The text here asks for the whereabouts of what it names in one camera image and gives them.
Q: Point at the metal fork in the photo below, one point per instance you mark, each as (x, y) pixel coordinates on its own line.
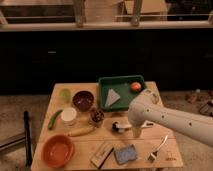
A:
(153, 155)

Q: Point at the black bar on floor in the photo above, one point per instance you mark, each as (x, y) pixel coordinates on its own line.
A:
(27, 139)

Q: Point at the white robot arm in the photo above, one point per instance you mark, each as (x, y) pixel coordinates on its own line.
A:
(144, 107)

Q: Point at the blue sponge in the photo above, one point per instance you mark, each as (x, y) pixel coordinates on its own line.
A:
(125, 154)

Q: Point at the orange bowl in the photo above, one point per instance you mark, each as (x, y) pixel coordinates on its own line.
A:
(57, 151)

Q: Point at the wooden block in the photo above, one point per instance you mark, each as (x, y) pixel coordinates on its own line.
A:
(101, 154)

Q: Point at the purple bowl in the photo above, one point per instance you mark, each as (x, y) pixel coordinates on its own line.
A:
(83, 100)

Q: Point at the green plastic tray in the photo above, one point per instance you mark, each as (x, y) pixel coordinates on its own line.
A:
(122, 86)

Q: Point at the white round container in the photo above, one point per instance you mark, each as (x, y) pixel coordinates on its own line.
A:
(69, 115)

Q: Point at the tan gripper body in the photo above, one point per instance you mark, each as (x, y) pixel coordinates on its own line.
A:
(136, 131)

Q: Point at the orange fruit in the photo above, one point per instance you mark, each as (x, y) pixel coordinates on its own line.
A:
(135, 87)

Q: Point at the small cup with dark contents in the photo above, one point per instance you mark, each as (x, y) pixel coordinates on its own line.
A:
(96, 117)

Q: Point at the green cucumber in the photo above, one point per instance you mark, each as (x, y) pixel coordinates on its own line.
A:
(53, 119)

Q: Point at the wooden table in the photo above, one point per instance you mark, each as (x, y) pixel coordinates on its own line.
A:
(156, 147)

